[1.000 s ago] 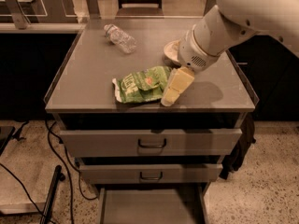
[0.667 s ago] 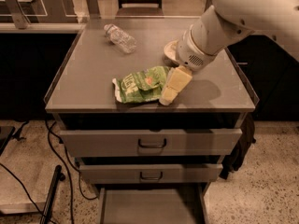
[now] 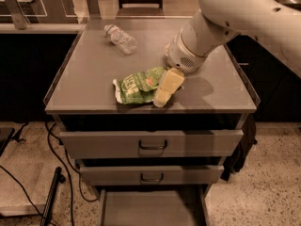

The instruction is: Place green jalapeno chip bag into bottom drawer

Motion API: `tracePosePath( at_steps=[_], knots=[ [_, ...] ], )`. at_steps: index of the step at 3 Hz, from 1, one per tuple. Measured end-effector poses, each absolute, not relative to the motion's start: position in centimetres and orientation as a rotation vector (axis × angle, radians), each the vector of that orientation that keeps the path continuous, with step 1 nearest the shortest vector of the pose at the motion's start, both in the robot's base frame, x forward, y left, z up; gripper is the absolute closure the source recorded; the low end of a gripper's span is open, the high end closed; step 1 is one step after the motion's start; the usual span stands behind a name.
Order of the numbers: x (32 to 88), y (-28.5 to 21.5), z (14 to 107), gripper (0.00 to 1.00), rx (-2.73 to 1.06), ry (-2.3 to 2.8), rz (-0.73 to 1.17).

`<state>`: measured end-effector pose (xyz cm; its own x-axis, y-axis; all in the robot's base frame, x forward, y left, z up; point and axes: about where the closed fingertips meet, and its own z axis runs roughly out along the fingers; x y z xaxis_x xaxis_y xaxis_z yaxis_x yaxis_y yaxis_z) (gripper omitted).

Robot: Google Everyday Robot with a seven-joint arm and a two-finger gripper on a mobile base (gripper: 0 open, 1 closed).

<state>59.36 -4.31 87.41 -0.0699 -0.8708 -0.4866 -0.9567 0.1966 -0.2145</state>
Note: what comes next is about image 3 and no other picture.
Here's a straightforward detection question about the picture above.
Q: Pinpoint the grey drawer cabinet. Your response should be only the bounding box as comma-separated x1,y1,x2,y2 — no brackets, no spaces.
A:
45,19,259,188

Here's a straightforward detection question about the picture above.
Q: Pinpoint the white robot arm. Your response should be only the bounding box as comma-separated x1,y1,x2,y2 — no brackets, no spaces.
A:
153,0,301,107

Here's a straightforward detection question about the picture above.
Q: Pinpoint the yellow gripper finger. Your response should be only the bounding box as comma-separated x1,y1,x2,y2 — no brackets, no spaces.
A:
153,68,184,107

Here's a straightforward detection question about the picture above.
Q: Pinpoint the grey metal post middle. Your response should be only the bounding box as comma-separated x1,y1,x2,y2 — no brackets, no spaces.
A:
86,0,101,19

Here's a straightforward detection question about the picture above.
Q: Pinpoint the grey top drawer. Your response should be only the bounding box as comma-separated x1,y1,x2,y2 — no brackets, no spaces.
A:
60,130,244,159

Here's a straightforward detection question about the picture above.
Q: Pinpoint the grey metal post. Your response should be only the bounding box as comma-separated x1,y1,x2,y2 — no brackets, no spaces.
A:
4,0,28,30
86,0,101,19

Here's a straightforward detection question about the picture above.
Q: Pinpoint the grey drawer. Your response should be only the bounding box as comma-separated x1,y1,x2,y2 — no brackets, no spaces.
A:
60,130,244,159
81,165,223,186
97,186,210,226

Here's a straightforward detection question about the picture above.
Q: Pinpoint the grey middle drawer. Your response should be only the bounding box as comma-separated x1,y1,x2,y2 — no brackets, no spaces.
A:
81,165,223,186

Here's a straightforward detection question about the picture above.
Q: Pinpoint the black bar on floor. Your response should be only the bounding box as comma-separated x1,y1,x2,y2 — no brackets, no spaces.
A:
40,167,65,226

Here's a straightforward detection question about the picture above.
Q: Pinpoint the grey metal post left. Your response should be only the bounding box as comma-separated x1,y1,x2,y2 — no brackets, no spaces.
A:
4,0,28,30

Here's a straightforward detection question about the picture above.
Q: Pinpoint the clear plastic water bottle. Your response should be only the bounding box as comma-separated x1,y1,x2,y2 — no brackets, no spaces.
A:
104,24,137,55

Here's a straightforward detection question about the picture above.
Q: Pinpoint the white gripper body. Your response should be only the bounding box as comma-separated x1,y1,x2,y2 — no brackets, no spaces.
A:
165,30,206,73

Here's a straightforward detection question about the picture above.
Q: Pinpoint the black floor cable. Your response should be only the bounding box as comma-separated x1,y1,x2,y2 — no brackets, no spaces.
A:
0,120,99,226

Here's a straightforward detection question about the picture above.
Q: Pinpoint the green jalapeno chip bag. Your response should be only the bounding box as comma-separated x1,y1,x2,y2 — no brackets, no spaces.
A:
113,67,166,105

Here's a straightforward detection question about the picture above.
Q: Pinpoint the grey bottom drawer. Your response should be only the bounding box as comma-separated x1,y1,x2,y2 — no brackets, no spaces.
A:
97,186,210,226

